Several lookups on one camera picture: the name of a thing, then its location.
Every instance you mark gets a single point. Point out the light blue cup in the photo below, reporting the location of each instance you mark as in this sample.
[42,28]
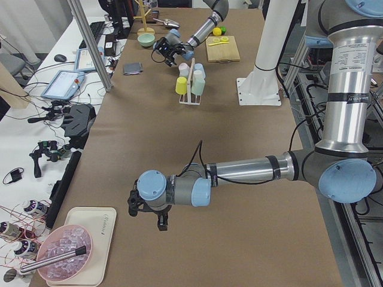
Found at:
[199,67]

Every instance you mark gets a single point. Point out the wooden cup tree stand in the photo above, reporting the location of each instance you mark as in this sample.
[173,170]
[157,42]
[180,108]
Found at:
[144,10]

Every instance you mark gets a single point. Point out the metal scoop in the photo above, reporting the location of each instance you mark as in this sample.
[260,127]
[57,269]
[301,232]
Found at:
[168,23]

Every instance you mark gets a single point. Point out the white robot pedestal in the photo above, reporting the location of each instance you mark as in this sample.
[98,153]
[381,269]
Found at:
[260,87]

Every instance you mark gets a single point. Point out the green cup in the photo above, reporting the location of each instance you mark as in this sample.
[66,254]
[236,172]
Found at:
[198,86]

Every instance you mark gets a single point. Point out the black keyboard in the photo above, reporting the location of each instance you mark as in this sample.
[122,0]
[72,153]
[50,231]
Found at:
[96,29]

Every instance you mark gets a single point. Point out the computer mouse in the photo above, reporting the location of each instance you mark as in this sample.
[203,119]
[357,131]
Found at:
[59,58]

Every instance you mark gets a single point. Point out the metal ice tongs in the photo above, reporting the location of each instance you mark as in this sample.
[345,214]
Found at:
[57,258]

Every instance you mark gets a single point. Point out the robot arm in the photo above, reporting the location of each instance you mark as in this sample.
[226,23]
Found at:
[337,166]
[171,44]

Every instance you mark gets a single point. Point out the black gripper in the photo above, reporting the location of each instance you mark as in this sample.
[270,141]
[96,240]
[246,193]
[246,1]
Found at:
[157,213]
[172,52]

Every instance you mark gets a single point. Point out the pink cup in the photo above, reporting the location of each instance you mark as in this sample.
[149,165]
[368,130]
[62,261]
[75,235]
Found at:
[184,70]

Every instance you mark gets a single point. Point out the blue teach pendant near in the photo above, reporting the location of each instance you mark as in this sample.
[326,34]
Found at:
[64,85]

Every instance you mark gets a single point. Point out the blue teach pendant far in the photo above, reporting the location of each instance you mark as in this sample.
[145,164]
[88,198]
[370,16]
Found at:
[83,61]

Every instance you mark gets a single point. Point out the grey folded cloth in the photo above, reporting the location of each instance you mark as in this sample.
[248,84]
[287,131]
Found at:
[132,68]

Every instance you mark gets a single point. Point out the whole lemon lower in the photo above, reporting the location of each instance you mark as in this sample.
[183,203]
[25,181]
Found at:
[217,31]

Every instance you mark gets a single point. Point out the black monitor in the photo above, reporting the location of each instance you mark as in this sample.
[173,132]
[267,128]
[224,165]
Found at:
[117,10]

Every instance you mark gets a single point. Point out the white wire cup holder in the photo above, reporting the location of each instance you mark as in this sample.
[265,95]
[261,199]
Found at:
[189,98]

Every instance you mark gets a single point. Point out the blue teach pendant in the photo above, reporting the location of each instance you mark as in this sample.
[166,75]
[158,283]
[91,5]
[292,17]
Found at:
[64,85]
[83,61]

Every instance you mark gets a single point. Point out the yellow plastic knife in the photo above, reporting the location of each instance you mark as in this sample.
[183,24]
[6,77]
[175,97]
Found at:
[218,44]

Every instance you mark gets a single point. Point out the yellow cup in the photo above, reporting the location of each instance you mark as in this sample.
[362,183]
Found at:
[181,86]

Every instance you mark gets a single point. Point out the aluminium frame post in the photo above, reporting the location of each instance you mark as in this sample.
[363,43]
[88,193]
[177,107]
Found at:
[83,25]

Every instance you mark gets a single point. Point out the wooden cutting board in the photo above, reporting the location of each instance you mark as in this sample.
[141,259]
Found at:
[222,53]

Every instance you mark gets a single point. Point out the beige tray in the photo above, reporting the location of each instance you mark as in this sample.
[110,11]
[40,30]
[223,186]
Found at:
[99,222]

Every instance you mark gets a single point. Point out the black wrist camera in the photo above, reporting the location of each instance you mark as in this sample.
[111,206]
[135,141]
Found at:
[161,46]

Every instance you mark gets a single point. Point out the green lime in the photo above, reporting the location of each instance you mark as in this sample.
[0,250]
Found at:
[223,29]

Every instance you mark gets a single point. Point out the white cup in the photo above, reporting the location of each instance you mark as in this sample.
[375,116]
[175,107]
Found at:
[198,75]

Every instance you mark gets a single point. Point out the green bowl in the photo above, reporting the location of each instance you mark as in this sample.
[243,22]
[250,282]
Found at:
[146,40]

